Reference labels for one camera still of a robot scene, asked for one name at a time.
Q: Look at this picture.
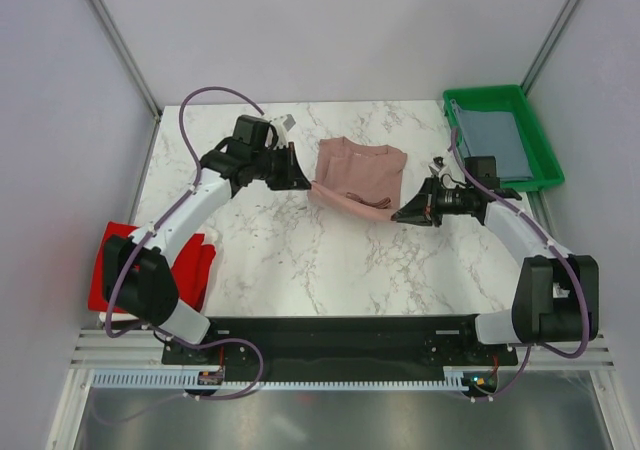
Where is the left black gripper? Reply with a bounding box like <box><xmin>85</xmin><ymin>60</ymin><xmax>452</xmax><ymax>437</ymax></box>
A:
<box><xmin>251</xmin><ymin>142</ymin><xmax>310</xmax><ymax>192</ymax></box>

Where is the light blue cable duct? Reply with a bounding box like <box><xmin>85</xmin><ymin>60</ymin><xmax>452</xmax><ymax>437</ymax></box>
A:
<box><xmin>91</xmin><ymin>369</ymin><xmax>468</xmax><ymax>391</ymax></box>

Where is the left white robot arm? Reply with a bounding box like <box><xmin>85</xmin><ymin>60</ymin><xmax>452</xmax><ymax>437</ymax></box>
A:
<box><xmin>102</xmin><ymin>114</ymin><xmax>311</xmax><ymax>363</ymax></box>

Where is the aluminium front rail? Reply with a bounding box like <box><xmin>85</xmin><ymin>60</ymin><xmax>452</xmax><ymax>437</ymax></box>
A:
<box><xmin>70</xmin><ymin>330</ymin><xmax>615</xmax><ymax>371</ymax></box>

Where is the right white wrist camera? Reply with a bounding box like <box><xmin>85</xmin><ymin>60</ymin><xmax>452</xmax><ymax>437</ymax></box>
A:
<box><xmin>429</xmin><ymin>156</ymin><xmax>453</xmax><ymax>183</ymax></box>

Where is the aluminium corner post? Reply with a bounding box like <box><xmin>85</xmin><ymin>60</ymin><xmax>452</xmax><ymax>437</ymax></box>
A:
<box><xmin>86</xmin><ymin>0</ymin><xmax>162</xmax><ymax>123</ymax></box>
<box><xmin>520</xmin><ymin>0</ymin><xmax>583</xmax><ymax>95</ymax></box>

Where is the right aluminium corner post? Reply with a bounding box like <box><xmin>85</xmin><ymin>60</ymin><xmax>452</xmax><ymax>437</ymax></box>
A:
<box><xmin>520</xmin><ymin>0</ymin><xmax>583</xmax><ymax>95</ymax></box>

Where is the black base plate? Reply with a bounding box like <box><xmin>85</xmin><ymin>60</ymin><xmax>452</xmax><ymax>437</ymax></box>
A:
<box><xmin>162</xmin><ymin>315</ymin><xmax>518</xmax><ymax>381</ymax></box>

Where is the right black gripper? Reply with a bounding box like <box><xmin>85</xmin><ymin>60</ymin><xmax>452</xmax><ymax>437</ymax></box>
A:
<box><xmin>392</xmin><ymin>175</ymin><xmax>473</xmax><ymax>228</ymax></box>

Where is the grey blue folded shirt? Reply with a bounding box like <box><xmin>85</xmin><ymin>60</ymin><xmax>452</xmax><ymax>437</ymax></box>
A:
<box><xmin>451</xmin><ymin>100</ymin><xmax>533</xmax><ymax>181</ymax></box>

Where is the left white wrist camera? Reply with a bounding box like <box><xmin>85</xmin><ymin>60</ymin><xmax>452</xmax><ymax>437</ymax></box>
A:
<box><xmin>270</xmin><ymin>114</ymin><xmax>296</xmax><ymax>148</ymax></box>

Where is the left aluminium corner post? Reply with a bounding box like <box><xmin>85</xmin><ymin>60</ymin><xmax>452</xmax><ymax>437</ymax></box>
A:
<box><xmin>86</xmin><ymin>0</ymin><xmax>162</xmax><ymax>123</ymax></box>

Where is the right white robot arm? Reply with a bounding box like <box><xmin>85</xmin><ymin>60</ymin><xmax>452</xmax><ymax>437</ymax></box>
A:
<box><xmin>391</xmin><ymin>156</ymin><xmax>599</xmax><ymax>364</ymax></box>

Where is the red folded t shirt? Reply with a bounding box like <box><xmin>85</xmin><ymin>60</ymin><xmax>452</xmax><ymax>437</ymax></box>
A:
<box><xmin>87</xmin><ymin>221</ymin><xmax>218</xmax><ymax>316</ymax></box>

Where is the green plastic bin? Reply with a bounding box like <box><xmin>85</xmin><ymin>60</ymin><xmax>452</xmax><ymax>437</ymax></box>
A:
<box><xmin>443</xmin><ymin>84</ymin><xmax>565</xmax><ymax>192</ymax></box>

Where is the pink t shirt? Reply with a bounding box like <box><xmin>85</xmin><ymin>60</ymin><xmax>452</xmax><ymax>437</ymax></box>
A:
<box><xmin>308</xmin><ymin>137</ymin><xmax>408</xmax><ymax>222</ymax></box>

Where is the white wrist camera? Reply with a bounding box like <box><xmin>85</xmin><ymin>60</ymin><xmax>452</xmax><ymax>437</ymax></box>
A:
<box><xmin>270</xmin><ymin>114</ymin><xmax>296</xmax><ymax>148</ymax></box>
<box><xmin>429</xmin><ymin>156</ymin><xmax>453</xmax><ymax>183</ymax></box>

